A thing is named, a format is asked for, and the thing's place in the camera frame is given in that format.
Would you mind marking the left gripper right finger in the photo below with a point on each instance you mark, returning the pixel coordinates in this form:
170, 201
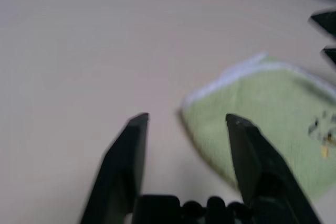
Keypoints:
265, 171

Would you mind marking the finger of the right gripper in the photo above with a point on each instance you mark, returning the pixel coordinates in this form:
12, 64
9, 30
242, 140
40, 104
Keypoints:
331, 54
326, 22

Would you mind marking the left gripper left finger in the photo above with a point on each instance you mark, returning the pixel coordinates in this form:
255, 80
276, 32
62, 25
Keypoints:
120, 166

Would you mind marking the green towel with white trim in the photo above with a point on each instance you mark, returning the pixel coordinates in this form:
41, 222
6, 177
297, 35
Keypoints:
262, 119

